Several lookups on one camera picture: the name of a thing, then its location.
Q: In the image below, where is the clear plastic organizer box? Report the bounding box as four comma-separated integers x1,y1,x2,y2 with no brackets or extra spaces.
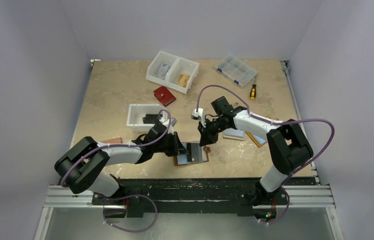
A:
215,53,258,88

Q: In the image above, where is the gold card in bin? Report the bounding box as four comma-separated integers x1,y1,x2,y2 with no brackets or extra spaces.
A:
176,74,190,88

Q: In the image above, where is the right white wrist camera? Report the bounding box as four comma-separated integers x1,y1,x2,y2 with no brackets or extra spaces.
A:
191,107,205,124

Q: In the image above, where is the small white plastic bin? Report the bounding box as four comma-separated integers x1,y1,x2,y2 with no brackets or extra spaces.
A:
126,103,167,133

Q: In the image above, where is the white two-compartment bin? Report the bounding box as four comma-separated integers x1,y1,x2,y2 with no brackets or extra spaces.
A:
146,51,200,94

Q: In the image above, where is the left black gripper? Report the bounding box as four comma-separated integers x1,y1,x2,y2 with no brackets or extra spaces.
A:
153,131,188,157

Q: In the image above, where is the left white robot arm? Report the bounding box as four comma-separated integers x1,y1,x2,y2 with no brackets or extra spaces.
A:
54,123,189,205

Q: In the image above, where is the patterned card in bin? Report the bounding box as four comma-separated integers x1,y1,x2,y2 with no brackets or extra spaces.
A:
155,63,171,80

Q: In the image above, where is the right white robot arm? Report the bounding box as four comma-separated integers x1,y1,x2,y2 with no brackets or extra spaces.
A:
191,96,314,204

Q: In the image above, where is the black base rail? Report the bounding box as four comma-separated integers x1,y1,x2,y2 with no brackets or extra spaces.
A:
92,177,287,218

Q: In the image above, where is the pink leather card holder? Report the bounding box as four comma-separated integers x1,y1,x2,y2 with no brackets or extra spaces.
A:
102,137,122,144

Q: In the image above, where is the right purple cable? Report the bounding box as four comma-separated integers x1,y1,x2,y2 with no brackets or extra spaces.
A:
196,85,336,226

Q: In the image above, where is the tan leather card holder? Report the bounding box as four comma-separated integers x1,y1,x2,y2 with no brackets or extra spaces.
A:
174,142,211,167

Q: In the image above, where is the yellow black screwdriver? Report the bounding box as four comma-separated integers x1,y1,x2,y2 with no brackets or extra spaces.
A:
250,83,257,100

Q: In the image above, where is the red leather card holder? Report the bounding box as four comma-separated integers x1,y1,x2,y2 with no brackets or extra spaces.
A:
153,86,176,107

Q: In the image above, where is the black card in bin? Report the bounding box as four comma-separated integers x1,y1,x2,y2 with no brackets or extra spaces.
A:
142,114,160,125

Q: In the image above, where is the blue card white tray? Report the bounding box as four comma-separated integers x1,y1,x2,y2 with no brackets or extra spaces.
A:
223,128,245,141

